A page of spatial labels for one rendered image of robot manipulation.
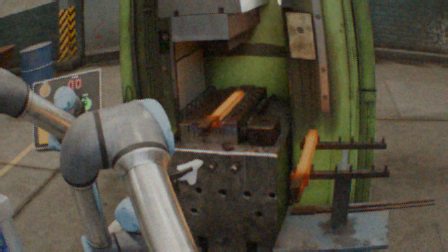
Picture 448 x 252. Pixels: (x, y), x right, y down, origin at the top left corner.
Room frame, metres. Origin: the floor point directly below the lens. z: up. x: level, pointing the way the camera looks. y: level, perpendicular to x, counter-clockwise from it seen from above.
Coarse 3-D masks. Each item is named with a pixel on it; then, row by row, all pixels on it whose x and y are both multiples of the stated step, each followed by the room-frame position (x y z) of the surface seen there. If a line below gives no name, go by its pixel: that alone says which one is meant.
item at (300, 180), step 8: (312, 136) 1.40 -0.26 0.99; (312, 144) 1.34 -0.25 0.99; (304, 152) 1.29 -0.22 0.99; (312, 152) 1.29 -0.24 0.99; (304, 160) 1.23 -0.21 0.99; (304, 168) 1.18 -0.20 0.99; (296, 176) 1.12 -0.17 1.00; (304, 176) 1.13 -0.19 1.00; (296, 184) 1.07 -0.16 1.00; (304, 184) 1.13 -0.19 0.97; (296, 192) 1.05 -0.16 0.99; (296, 200) 1.05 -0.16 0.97
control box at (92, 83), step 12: (84, 72) 1.72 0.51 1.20; (96, 72) 1.72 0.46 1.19; (36, 84) 1.69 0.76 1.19; (48, 84) 1.69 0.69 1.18; (60, 84) 1.69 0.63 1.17; (72, 84) 1.69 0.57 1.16; (84, 84) 1.69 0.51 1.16; (96, 84) 1.69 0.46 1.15; (48, 96) 1.66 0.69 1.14; (96, 96) 1.67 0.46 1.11; (96, 108) 1.65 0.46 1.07; (36, 132) 1.59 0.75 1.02; (36, 144) 1.56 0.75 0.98
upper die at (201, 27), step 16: (176, 16) 1.64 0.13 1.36; (192, 16) 1.62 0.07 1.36; (208, 16) 1.60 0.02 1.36; (224, 16) 1.58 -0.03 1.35; (240, 16) 1.72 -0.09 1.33; (256, 16) 1.92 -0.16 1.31; (176, 32) 1.64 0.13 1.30; (192, 32) 1.62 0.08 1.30; (208, 32) 1.60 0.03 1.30; (224, 32) 1.59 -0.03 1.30; (240, 32) 1.70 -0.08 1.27
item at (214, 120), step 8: (232, 96) 1.82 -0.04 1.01; (240, 96) 1.85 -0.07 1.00; (224, 104) 1.73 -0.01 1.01; (232, 104) 1.75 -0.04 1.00; (216, 112) 1.65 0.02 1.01; (224, 112) 1.67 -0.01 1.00; (208, 120) 1.57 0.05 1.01; (216, 120) 1.59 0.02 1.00; (200, 128) 1.51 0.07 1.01; (208, 128) 1.54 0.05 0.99
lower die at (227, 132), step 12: (216, 96) 1.93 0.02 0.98; (228, 96) 1.89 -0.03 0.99; (252, 96) 1.86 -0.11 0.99; (264, 96) 1.93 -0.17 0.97; (204, 108) 1.80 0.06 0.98; (216, 108) 1.76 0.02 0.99; (192, 120) 1.67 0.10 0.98; (204, 120) 1.64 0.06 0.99; (228, 120) 1.61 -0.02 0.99; (240, 120) 1.62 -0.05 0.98; (180, 132) 1.65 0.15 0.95; (192, 132) 1.63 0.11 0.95; (216, 132) 1.60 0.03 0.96; (228, 132) 1.59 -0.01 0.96
